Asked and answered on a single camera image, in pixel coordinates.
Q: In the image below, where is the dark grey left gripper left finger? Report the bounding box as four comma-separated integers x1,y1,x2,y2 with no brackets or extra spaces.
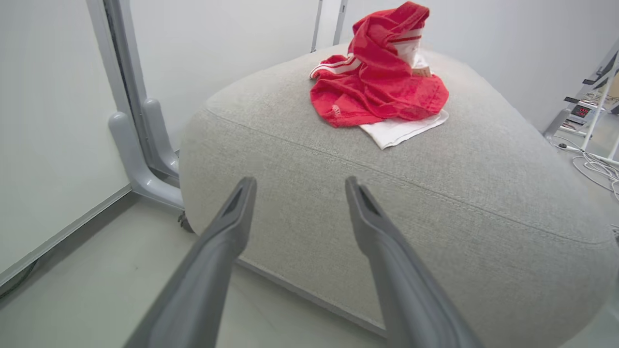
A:
123,177,258,348

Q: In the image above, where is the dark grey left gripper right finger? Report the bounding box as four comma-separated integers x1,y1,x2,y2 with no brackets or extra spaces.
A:
345,176,484,348

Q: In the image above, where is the red garment with white stripes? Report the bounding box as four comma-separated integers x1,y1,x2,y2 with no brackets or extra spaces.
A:
309,1,449,128

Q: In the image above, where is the light grey fabric seat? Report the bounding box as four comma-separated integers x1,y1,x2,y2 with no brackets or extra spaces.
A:
179,43,619,348

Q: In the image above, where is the white cloth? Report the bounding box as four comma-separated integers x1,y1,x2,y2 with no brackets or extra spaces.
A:
359,109,449,150

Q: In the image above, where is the dark grey partition post foot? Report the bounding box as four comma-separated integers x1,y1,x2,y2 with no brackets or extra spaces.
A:
103,0,180,179

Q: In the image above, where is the light grey partition post foot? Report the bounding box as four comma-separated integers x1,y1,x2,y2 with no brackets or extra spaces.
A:
86,0,185,210

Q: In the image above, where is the white cable bundle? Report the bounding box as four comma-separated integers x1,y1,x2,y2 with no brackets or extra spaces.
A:
551,134,619,201

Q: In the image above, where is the white metal rack frame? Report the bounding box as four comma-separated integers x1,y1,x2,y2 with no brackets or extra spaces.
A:
543,38,619,162

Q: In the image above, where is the thin grey upright post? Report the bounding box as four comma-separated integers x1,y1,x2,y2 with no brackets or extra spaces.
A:
310,0,324,53
333,0,349,46

